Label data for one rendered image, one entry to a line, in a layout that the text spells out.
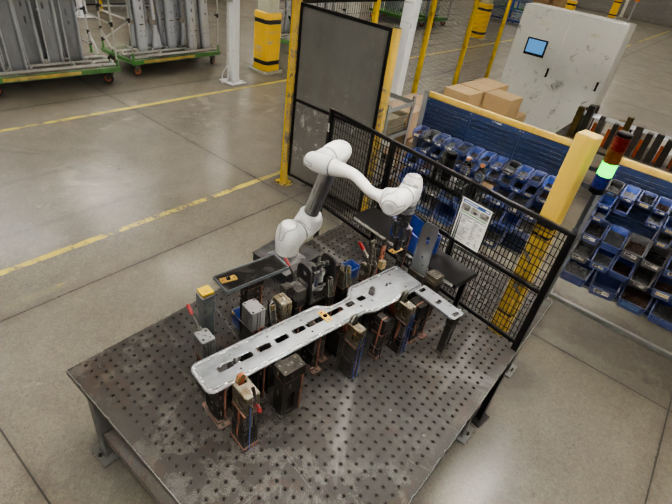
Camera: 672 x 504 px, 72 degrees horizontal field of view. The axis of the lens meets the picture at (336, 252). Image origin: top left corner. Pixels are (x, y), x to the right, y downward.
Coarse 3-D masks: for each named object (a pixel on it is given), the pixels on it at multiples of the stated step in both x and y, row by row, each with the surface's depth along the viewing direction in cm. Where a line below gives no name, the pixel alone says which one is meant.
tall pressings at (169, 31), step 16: (128, 0) 804; (144, 0) 825; (160, 0) 843; (176, 0) 868; (192, 0) 843; (144, 16) 838; (160, 16) 855; (176, 16) 880; (192, 16) 855; (144, 32) 819; (160, 32) 871; (176, 32) 893; (192, 32) 868; (208, 32) 893; (144, 48) 830; (160, 48) 862; (192, 48) 880
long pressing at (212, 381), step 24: (360, 288) 261; (384, 288) 264; (408, 288) 267; (312, 312) 240; (360, 312) 245; (264, 336) 222; (312, 336) 226; (216, 360) 206; (264, 360) 210; (216, 384) 196
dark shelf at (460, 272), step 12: (360, 216) 319; (372, 216) 322; (384, 216) 324; (372, 228) 309; (384, 228) 311; (408, 252) 291; (432, 264) 284; (444, 264) 286; (456, 264) 288; (444, 276) 276; (456, 276) 277; (468, 276) 279
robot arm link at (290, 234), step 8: (280, 224) 290; (288, 224) 289; (296, 224) 290; (280, 232) 289; (288, 232) 287; (296, 232) 289; (304, 232) 298; (280, 240) 290; (288, 240) 289; (296, 240) 291; (304, 240) 302; (280, 248) 293; (288, 248) 292; (296, 248) 296; (288, 256) 297
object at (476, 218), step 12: (468, 204) 272; (480, 204) 266; (456, 216) 281; (468, 216) 275; (480, 216) 269; (492, 216) 263; (468, 228) 278; (480, 228) 271; (456, 240) 287; (468, 240) 280; (480, 240) 274
